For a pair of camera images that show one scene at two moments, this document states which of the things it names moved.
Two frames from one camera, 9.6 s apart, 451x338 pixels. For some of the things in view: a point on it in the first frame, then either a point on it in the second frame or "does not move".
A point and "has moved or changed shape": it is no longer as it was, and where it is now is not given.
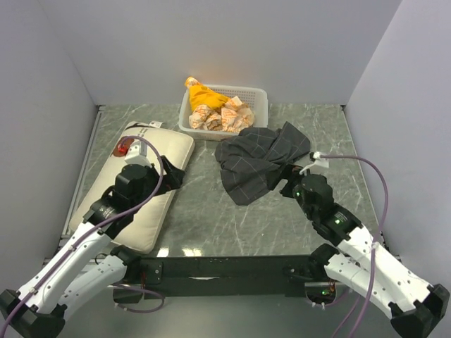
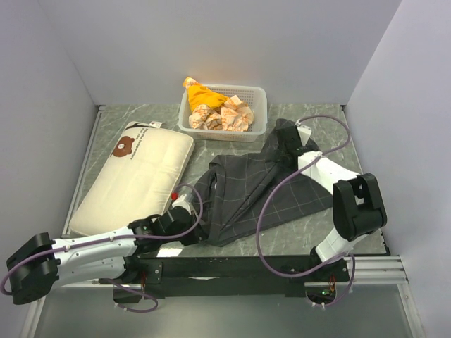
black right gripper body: (293, 189) → (281, 153)
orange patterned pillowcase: (215, 111) does not move
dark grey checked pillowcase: (250, 161) has moved or changed shape
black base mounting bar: (158, 276) does not move
